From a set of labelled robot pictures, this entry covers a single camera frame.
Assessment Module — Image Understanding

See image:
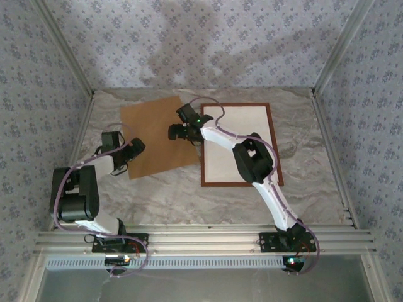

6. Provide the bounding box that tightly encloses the tan fibreboard backing board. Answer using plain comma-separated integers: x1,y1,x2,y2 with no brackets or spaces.
118,95,203,181

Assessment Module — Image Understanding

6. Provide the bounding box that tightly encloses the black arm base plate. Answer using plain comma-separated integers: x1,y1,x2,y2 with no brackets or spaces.
91,233,149,254
258,232,317,254

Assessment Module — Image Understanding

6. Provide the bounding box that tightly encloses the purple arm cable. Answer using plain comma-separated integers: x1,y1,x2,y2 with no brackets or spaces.
187,96,321,276
52,123,149,279

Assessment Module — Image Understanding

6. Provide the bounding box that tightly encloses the black electronics board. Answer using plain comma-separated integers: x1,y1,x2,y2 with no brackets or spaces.
105,255,132,266
282,255,305,273

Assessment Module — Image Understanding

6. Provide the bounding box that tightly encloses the brown wooden picture frame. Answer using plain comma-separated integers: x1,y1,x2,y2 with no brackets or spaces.
200,102,285,189

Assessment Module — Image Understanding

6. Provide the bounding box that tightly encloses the aluminium lower post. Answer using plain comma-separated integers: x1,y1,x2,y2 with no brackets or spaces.
23,254,48,302
361,253,390,302

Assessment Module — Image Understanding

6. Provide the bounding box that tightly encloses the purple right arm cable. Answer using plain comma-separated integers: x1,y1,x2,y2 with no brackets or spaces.
187,96,321,276

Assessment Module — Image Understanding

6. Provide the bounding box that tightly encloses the aluminium corner post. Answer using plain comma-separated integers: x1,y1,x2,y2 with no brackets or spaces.
33,0,96,97
310,0,375,95

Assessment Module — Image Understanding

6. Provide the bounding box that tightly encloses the long aluminium base rail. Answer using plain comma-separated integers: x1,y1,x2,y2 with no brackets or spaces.
34,223,377,255

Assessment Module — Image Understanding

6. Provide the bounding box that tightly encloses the grey slotted cable duct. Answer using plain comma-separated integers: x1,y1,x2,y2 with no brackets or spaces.
45,255,286,270

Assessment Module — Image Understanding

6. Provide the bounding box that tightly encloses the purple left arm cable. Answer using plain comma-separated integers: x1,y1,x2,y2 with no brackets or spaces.
52,123,149,279

